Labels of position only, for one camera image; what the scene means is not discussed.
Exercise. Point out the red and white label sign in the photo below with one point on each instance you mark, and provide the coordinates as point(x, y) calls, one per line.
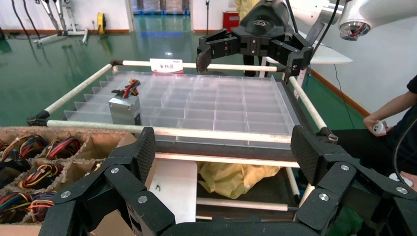
point(166, 66)

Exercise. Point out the yellow plastic bag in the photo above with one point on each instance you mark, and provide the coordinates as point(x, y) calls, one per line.
point(228, 179)

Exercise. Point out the red bin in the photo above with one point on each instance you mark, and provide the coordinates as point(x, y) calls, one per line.
point(231, 21)

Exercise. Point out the person right forearm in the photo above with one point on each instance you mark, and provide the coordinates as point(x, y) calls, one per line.
point(397, 104)

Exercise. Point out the clear acrylic divider tray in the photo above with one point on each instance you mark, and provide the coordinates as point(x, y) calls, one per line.
point(228, 107)

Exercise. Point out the person left hand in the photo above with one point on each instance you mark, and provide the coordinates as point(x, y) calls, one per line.
point(411, 181)

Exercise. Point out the white desk with legs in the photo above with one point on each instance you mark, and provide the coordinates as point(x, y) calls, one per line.
point(329, 57)

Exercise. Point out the person right hand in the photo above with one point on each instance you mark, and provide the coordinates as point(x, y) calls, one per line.
point(369, 123)

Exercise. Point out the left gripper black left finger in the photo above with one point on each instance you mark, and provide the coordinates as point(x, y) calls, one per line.
point(128, 177)

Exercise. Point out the person in black clothes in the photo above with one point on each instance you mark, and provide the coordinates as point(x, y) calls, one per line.
point(365, 150)

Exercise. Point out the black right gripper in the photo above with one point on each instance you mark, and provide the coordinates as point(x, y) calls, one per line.
point(260, 35)

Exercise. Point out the brown cardboard divider box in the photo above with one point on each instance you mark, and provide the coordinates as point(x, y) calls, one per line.
point(49, 132)

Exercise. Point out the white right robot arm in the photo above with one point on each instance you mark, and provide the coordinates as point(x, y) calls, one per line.
point(384, 13)

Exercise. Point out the thin black pole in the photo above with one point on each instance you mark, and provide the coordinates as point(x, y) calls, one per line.
point(207, 16)

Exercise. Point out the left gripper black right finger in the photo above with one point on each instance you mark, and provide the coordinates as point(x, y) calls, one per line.
point(338, 176)

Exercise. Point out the white metal stand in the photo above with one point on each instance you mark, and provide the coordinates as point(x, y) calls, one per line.
point(62, 32)

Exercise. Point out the white handheld controller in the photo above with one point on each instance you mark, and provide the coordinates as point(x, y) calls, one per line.
point(379, 128)
point(396, 178)

